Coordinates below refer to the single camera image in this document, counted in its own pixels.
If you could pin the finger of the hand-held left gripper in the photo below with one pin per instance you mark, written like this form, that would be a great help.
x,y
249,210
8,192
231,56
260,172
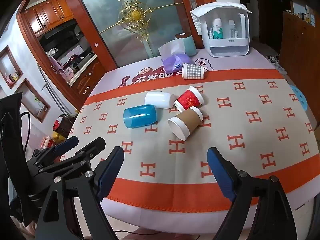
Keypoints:
x,y
68,143
96,145

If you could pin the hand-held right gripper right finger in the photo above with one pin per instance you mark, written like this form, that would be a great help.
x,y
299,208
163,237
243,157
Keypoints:
x,y
221,175

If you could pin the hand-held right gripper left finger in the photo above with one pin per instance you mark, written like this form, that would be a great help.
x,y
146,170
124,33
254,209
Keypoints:
x,y
110,175

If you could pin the blue translucent plastic cup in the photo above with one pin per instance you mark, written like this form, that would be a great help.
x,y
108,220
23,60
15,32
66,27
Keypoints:
x,y
140,117

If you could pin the brown sleeved paper cup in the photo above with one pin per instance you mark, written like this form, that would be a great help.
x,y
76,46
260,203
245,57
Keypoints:
x,y
187,120

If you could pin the white plastic cup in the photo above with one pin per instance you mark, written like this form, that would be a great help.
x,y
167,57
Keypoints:
x,y
158,100

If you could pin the red paper cup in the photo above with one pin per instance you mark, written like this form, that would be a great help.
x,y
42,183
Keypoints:
x,y
188,100

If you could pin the grey checkered paper cup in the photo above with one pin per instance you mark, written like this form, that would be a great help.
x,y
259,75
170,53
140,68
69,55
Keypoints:
x,y
193,71

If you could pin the dark basket with red contents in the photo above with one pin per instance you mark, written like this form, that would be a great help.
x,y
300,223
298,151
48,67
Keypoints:
x,y
63,125

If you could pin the tray of eggs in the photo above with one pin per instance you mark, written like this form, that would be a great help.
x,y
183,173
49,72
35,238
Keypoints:
x,y
47,142

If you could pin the silver refrigerator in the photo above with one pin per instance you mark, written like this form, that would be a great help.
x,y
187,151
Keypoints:
x,y
57,97

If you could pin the orange patterned beige blanket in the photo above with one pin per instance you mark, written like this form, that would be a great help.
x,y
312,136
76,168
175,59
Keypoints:
x,y
250,135

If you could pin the pink kitchen appliance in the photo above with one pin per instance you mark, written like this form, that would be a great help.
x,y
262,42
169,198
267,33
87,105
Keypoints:
x,y
62,70

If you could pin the light blue plastic stool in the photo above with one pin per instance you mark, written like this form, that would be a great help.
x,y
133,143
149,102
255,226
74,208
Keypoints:
x,y
300,96

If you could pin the black range hood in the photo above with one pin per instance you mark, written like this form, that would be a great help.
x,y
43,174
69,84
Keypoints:
x,y
57,32

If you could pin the purple tissue pack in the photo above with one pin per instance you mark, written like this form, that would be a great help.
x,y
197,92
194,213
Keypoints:
x,y
175,63

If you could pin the orange patterned tablecloth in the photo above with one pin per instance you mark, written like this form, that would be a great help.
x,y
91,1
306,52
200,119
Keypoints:
x,y
250,60

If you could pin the white storage box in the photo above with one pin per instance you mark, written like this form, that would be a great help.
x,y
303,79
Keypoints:
x,y
225,47

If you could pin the glass door with gold ornament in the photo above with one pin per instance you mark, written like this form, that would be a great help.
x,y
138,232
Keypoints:
x,y
107,12

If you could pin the teal canister with brown lid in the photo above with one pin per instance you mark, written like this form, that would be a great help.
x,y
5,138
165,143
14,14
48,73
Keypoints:
x,y
188,45

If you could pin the brown wooden cabinet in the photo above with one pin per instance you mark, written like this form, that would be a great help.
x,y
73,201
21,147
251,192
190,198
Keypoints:
x,y
300,55

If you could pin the clear plastic bottle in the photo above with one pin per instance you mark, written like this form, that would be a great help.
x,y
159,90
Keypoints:
x,y
232,30

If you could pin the white bottle with teal label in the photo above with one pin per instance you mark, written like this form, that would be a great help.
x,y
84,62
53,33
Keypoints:
x,y
217,28

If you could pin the wood framed wall niche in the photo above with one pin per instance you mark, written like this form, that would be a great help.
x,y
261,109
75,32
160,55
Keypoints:
x,y
8,67
32,100

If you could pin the wooden kitchen wall cabinets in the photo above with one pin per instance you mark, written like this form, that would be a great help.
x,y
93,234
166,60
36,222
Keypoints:
x,y
47,15

